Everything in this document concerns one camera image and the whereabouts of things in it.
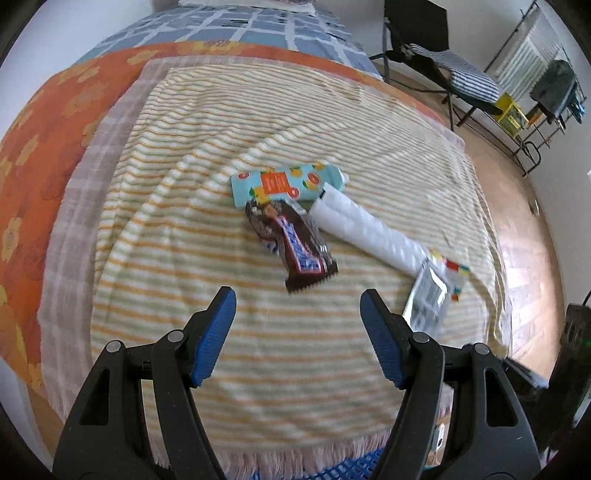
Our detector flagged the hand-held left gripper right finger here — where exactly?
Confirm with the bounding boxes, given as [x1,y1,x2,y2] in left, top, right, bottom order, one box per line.
[360,288,541,480]

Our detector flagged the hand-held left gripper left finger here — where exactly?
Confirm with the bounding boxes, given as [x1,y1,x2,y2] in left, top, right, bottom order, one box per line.
[53,286,237,480]

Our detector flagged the silver foil wrapper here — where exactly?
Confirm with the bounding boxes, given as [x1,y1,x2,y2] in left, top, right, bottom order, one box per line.
[402,249,471,333]

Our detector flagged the long white plastic wrapper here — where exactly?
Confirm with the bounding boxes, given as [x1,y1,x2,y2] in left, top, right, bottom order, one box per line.
[308,182,432,273]

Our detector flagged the brown chocolate bar wrapper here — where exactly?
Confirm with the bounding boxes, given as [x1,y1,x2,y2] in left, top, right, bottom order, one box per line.
[245,199,339,294]

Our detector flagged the teal orange-print packet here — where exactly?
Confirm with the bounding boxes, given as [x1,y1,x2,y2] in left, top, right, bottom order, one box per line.
[230,162,346,209]

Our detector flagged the yellow striped towel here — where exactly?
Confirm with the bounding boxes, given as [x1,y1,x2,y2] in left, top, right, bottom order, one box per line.
[90,65,513,462]

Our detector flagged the pink plaid fringed blanket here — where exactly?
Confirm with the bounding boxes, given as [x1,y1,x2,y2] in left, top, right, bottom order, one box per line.
[37,55,467,480]

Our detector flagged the black box device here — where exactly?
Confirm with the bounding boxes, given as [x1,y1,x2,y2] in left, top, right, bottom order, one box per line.
[547,302,591,462]

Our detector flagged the black clothes rack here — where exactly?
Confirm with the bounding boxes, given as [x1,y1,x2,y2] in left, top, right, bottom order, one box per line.
[482,0,591,177]

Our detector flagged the orange floral blanket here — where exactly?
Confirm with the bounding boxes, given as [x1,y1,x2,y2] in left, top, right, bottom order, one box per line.
[0,39,384,407]

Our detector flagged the yellow box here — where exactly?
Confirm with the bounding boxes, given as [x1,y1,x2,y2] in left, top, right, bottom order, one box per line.
[496,92,530,133]

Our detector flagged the dark hanging garment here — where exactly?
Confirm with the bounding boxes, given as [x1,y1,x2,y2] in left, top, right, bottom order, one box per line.
[530,59,578,116]

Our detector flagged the blue checked bed sheet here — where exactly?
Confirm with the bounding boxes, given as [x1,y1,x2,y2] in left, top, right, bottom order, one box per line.
[74,0,375,77]

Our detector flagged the striped hanging towel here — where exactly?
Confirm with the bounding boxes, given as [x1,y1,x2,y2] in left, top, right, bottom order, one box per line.
[494,9,566,100]

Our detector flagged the black folding chair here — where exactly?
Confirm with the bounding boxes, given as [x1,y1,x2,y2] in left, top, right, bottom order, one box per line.
[369,0,504,130]

